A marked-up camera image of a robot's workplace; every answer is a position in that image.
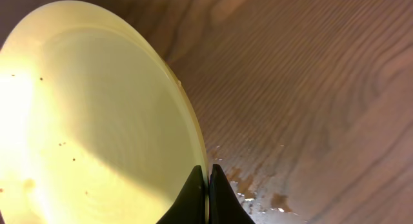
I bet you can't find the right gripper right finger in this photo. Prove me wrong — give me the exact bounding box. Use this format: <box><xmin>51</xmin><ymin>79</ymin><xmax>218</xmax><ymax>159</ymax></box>
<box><xmin>209</xmin><ymin>164</ymin><xmax>255</xmax><ymax>224</ymax></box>

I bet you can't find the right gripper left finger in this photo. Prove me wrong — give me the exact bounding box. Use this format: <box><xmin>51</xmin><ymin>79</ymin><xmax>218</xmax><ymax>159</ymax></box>
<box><xmin>157</xmin><ymin>165</ymin><xmax>206</xmax><ymax>224</ymax></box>

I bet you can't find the yellow plate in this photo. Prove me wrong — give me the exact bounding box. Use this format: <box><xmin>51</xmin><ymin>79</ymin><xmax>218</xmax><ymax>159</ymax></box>
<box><xmin>1</xmin><ymin>0</ymin><xmax>208</xmax><ymax>223</ymax></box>

